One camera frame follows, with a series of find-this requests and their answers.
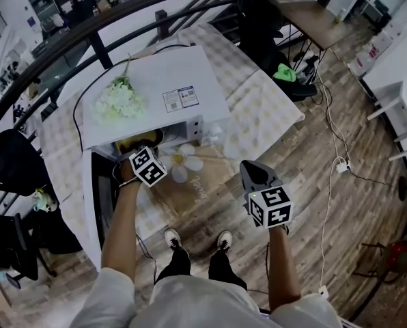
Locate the white artificial flower bouquet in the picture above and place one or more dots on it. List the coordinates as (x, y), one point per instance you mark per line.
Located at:
(119, 101)

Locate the small colourful cup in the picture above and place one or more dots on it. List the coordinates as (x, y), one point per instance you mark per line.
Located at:
(43, 200)

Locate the black mesh office chair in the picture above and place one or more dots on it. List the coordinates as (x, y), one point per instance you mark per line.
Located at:
(15, 162)

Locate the person's left forearm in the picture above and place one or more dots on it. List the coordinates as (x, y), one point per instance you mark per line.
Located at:
(121, 227)

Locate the person's right forearm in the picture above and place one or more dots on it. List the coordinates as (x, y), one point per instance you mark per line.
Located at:
(283, 268)

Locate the person's white shoe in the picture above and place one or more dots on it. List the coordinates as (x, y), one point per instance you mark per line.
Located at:
(173, 239)
(224, 240)

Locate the white side table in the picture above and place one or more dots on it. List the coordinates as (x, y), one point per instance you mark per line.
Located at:
(391, 104)

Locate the person's left white shoe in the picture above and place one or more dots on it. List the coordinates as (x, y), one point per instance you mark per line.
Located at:
(173, 239)

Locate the red stool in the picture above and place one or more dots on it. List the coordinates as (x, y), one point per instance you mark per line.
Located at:
(401, 256)

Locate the white power strip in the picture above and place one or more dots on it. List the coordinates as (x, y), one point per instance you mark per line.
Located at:
(343, 166)

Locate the green bottle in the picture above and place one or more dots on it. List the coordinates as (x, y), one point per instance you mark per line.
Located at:
(339, 16)

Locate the black armrest office chair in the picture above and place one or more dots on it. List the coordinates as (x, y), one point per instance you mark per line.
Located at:
(9, 248)

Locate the clear water jug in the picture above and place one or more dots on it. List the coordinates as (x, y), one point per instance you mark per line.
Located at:
(360, 63)

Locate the person's black trousers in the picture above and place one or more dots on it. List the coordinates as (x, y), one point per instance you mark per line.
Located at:
(179, 268)

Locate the green cloth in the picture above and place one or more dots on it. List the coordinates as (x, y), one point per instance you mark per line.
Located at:
(285, 72)

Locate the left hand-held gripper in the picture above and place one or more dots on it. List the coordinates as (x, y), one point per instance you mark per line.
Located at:
(149, 167)

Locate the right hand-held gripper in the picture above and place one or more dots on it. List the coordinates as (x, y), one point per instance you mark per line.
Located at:
(271, 207)

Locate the person's left hand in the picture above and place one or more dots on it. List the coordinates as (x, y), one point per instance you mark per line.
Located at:
(127, 173)

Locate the black curved metal railing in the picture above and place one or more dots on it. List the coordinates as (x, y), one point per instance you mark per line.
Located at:
(87, 29)

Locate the small white adapter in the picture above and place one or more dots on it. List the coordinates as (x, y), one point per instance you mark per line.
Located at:
(323, 291)

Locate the checked tablecloth table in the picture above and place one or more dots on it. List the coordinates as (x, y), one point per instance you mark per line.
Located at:
(258, 108)

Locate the beige flower-print mat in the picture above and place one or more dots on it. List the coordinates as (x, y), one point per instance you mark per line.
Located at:
(207, 190)

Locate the brown wooden desk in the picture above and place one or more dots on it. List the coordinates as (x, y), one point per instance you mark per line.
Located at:
(312, 22)

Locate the black swivel chair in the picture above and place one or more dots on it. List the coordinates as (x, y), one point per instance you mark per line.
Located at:
(258, 29)

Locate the black round stand base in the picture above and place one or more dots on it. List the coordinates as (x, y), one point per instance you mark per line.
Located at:
(403, 188)

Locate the person's white shirt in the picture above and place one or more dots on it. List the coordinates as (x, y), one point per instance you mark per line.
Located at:
(196, 306)

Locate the white microwave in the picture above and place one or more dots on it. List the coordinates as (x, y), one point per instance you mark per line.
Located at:
(176, 74)

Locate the person's right white shoe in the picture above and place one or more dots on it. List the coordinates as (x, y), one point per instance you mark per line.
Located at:
(224, 240)

